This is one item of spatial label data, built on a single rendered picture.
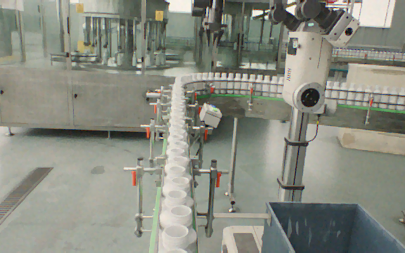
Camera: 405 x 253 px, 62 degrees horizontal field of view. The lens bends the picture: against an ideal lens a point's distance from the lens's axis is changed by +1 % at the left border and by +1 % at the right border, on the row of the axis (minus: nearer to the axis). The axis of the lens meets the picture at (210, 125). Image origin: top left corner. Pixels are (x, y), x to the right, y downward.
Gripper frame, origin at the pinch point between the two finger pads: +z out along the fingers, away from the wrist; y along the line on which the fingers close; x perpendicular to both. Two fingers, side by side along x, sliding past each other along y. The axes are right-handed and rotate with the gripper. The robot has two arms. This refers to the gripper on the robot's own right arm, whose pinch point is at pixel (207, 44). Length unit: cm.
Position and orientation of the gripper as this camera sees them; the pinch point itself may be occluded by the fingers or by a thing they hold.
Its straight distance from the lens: 190.8
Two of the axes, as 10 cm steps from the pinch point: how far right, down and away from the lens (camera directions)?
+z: -0.8, 9.6, 2.6
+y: -9.9, -0.5, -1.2
